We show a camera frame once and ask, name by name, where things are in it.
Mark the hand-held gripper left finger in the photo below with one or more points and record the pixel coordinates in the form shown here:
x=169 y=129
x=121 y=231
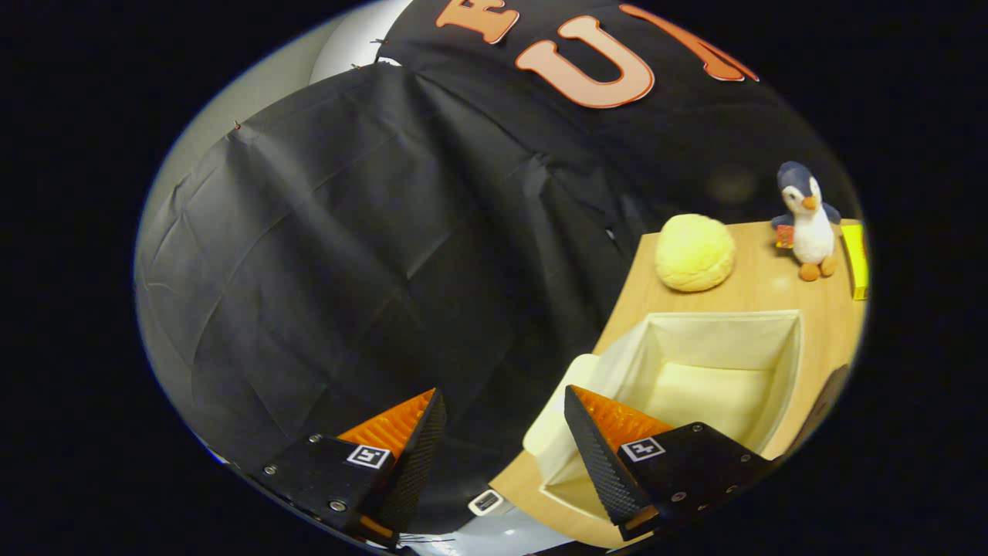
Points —
x=413 y=471

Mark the yellow round plush ball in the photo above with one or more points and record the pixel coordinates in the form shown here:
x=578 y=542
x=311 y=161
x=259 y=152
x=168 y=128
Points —
x=695 y=253

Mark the beige fabric storage box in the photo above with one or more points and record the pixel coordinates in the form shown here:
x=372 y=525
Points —
x=710 y=386

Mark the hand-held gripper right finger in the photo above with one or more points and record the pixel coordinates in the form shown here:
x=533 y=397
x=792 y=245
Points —
x=598 y=463

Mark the penguin plush toy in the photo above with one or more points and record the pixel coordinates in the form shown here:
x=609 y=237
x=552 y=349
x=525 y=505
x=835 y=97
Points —
x=810 y=232

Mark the small white framed tag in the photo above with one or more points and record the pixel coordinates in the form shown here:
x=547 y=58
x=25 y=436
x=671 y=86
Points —
x=486 y=502

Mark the yellow book red circle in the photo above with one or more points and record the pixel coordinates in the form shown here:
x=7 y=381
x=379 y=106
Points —
x=857 y=262

